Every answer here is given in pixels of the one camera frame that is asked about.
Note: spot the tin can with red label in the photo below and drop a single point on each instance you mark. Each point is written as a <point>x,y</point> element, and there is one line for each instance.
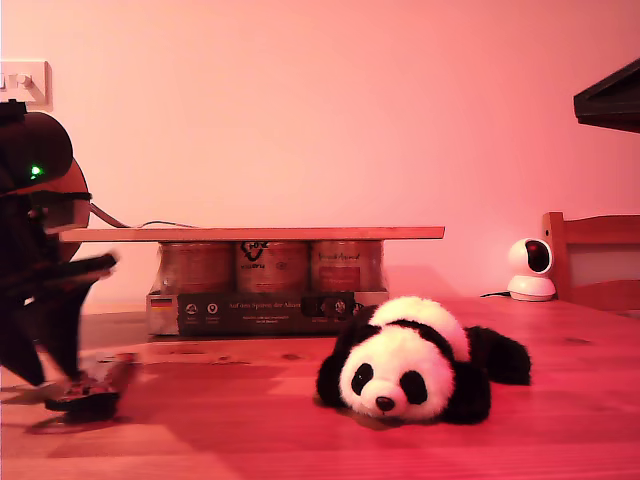
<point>344,265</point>

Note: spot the white round security camera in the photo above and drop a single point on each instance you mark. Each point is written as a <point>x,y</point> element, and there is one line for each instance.
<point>531,285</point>

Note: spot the tin can with black logo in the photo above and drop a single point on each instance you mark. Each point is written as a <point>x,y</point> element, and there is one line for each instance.
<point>270,270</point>

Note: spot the long wooden board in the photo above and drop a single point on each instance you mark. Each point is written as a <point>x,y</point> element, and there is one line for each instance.
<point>250,234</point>

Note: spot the snack bar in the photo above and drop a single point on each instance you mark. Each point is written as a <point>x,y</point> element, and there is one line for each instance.
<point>92,387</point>

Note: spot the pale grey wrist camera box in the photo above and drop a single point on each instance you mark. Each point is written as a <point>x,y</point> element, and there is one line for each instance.
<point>67,215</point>

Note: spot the dark printed cardboard tray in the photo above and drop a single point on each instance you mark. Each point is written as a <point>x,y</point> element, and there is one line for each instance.
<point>267,322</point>

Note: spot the wooden chair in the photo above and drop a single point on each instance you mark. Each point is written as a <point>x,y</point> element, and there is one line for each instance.
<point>600,230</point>

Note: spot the black and white panda plush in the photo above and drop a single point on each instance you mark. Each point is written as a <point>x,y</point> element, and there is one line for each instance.
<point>397,360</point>

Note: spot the silver metal globe stand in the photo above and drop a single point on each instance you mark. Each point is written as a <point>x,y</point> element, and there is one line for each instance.
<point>110,217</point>

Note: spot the brown globe ball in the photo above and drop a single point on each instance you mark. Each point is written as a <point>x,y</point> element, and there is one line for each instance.
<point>81,177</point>

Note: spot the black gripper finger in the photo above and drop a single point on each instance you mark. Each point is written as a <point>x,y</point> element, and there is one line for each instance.
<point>20,340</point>
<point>67,325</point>

